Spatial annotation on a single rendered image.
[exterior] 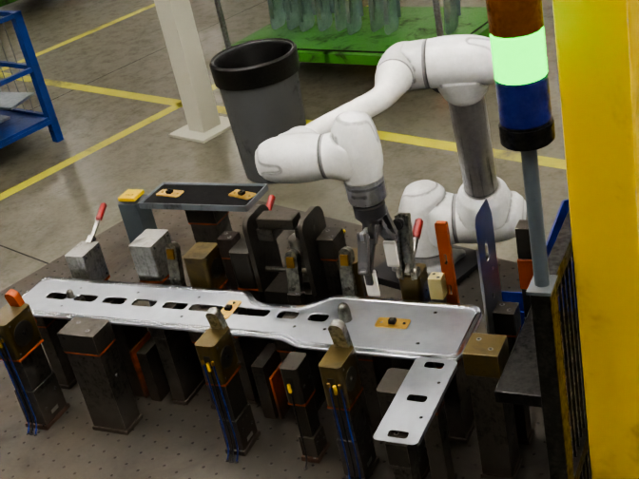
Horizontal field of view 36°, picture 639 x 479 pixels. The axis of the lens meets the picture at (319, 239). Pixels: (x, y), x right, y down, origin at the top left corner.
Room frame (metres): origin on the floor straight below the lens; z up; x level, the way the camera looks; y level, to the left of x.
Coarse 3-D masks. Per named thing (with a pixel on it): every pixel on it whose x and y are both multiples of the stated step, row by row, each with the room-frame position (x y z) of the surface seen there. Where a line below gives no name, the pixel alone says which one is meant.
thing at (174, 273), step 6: (168, 246) 2.51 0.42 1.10; (174, 246) 2.50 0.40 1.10; (168, 252) 2.50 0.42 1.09; (174, 252) 2.50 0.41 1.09; (180, 252) 2.51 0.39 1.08; (168, 258) 2.50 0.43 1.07; (174, 258) 2.49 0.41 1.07; (180, 258) 2.50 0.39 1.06; (168, 264) 2.50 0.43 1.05; (174, 264) 2.49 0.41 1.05; (180, 264) 2.49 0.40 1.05; (168, 270) 2.50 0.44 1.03; (174, 270) 2.49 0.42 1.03; (180, 270) 2.49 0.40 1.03; (174, 276) 2.49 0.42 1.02; (180, 276) 2.48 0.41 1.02; (174, 282) 2.48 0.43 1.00; (180, 282) 2.48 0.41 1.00
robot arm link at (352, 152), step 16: (352, 112) 2.04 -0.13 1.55; (336, 128) 2.02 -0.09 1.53; (352, 128) 2.00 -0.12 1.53; (368, 128) 2.00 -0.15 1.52; (320, 144) 2.03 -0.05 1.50; (336, 144) 2.01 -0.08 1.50; (352, 144) 1.99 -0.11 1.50; (368, 144) 1.99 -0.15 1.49; (320, 160) 2.01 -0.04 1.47; (336, 160) 2.00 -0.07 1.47; (352, 160) 1.99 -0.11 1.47; (368, 160) 1.99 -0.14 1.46; (336, 176) 2.01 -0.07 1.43; (352, 176) 1.99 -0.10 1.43; (368, 176) 1.99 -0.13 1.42
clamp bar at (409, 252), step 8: (400, 216) 2.18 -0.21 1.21; (408, 216) 2.16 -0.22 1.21; (400, 224) 2.14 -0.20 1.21; (408, 224) 2.16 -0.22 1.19; (400, 232) 2.17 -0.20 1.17; (408, 232) 2.15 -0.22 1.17; (400, 240) 2.17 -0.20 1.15; (408, 240) 2.15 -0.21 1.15; (400, 248) 2.16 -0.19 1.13; (408, 248) 2.15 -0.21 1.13; (400, 256) 2.16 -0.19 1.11; (408, 256) 2.16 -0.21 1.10; (400, 264) 2.16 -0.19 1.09; (400, 272) 2.16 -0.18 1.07
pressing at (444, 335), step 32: (32, 288) 2.63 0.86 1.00; (64, 288) 2.59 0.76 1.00; (96, 288) 2.55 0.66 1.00; (128, 288) 2.51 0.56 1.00; (160, 288) 2.46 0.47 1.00; (192, 288) 2.42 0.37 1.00; (128, 320) 2.33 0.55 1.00; (160, 320) 2.29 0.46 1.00; (192, 320) 2.25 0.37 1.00; (256, 320) 2.18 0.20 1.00; (288, 320) 2.15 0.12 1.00; (352, 320) 2.09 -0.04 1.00; (416, 320) 2.02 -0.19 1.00; (448, 320) 2.00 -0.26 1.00; (480, 320) 1.98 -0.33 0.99; (384, 352) 1.93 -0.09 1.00; (416, 352) 1.90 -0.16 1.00; (448, 352) 1.87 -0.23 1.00
